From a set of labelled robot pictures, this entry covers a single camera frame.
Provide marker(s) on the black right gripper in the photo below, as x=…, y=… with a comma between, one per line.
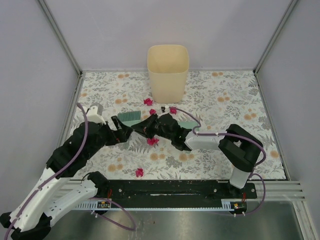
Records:
x=144, y=127

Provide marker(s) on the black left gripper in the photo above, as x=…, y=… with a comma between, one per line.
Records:
x=121, y=135

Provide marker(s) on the green hand brush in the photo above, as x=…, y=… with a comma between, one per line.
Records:
x=130, y=118

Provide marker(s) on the green dustpan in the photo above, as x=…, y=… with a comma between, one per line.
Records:
x=193, y=125

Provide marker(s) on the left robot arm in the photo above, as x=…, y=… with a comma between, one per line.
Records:
x=39, y=212

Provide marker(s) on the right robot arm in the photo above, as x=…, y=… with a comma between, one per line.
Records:
x=239, y=147

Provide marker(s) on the pink paper scrap large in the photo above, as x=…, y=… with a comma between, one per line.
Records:
x=152, y=141

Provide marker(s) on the pink paper scrap middle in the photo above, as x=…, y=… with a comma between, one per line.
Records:
x=152, y=111

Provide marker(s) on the pink paper scrap by bin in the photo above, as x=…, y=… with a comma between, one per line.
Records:
x=148, y=102

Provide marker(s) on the pink paper scrap right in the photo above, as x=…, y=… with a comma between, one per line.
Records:
x=173, y=110

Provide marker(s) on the pink paper scrap near edge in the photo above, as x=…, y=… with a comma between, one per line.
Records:
x=139, y=173

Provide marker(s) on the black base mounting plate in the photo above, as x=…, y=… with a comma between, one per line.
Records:
x=206, y=188

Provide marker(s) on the beige waste bin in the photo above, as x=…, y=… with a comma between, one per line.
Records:
x=168, y=67

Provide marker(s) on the floral table cloth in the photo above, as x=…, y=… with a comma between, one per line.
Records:
x=211, y=102

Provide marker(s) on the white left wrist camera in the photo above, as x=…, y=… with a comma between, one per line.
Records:
x=94, y=114

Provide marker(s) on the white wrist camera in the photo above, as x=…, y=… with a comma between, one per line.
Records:
x=94, y=114
x=165, y=108

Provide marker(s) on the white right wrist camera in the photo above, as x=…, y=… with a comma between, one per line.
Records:
x=165, y=108

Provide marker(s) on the slotted cable duct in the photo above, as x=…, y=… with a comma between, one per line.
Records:
x=179, y=204

